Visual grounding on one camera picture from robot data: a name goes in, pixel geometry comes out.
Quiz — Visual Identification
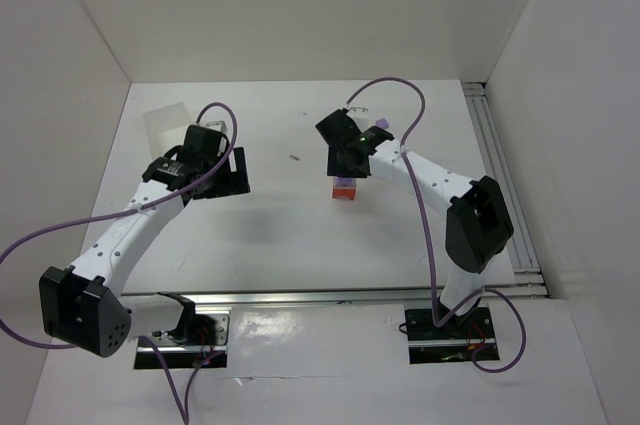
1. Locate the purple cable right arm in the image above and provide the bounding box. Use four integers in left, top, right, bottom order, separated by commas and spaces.
344, 76, 527, 374

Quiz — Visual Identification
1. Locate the large purple roof block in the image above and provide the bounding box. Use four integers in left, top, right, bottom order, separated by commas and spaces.
333, 176, 356, 189

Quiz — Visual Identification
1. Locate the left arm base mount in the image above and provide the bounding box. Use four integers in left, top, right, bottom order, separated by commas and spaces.
129, 305, 231, 370

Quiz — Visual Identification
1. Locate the purple wood block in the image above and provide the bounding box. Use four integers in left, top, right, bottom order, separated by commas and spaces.
375, 118, 389, 130

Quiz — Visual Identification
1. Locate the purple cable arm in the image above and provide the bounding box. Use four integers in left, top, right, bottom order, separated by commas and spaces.
344, 76, 527, 374
0, 102, 239, 424

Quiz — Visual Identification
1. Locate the red block with letter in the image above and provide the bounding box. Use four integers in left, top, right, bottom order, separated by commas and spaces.
332, 187, 349, 199

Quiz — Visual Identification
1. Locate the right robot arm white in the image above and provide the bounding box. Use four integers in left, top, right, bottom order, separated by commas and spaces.
316, 108, 514, 328

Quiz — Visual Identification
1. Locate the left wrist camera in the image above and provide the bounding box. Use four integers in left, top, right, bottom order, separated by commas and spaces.
205, 120, 228, 134

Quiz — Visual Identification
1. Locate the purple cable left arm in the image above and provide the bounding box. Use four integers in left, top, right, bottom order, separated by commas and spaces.
0, 102, 239, 424

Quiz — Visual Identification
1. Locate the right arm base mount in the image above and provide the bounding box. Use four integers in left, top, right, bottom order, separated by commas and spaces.
398, 306, 500, 365

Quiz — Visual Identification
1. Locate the aluminium rail right side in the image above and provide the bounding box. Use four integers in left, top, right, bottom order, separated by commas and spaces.
461, 82, 541, 274

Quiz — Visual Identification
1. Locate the red wood block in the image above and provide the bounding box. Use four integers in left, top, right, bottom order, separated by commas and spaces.
344, 188, 357, 201

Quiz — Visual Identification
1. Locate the white perforated plastic box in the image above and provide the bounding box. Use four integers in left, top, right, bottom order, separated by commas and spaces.
143, 103, 192, 159

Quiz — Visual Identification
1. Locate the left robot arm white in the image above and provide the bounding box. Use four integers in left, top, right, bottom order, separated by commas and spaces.
39, 121, 250, 358

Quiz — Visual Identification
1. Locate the aluminium rail front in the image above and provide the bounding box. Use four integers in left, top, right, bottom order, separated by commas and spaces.
117, 284, 549, 307

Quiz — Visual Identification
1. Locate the aluminium rail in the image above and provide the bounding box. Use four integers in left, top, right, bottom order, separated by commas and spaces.
117, 284, 549, 307
461, 82, 541, 274

